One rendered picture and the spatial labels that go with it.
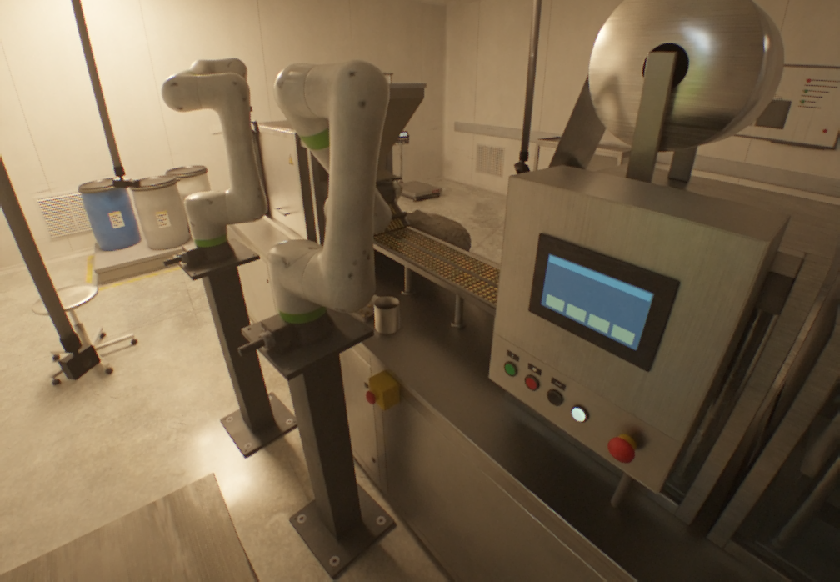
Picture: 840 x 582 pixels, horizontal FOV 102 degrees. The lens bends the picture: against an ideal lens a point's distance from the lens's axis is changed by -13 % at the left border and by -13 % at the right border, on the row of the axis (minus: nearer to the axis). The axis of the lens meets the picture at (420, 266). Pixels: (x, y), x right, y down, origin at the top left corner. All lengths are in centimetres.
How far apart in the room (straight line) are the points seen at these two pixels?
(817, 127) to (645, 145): 379
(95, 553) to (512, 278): 99
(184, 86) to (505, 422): 138
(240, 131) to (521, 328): 116
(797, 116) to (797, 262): 391
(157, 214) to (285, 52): 245
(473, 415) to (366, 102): 74
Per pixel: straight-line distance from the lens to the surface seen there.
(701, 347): 55
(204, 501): 107
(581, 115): 91
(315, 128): 94
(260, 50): 521
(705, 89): 77
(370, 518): 175
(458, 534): 130
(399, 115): 156
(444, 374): 109
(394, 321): 122
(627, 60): 82
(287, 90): 91
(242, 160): 151
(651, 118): 77
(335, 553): 170
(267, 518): 185
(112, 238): 446
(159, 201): 406
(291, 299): 97
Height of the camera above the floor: 152
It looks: 26 degrees down
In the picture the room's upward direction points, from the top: straight up
